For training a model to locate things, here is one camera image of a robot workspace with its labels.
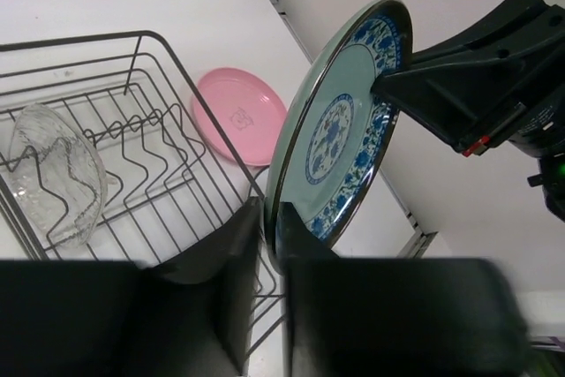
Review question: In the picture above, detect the clear glass plate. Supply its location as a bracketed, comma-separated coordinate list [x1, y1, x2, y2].
[1, 103, 109, 249]

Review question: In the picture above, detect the dark wire dish rack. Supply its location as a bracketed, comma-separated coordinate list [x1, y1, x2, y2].
[1, 31, 281, 376]

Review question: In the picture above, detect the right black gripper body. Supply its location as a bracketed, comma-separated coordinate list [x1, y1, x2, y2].
[499, 0, 564, 220]

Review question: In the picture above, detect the pink plastic plate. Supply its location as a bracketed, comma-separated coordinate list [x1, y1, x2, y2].
[197, 67, 287, 167]

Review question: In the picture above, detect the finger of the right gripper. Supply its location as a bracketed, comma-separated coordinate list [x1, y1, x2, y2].
[373, 58, 526, 156]
[411, 0, 552, 69]

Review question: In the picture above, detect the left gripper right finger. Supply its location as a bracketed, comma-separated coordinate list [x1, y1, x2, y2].
[276, 203, 530, 376]

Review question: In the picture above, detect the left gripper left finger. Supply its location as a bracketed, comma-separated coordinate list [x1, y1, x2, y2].
[1, 198, 260, 376]

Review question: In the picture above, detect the green blue patterned plate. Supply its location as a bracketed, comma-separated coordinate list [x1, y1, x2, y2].
[262, 0, 414, 272]

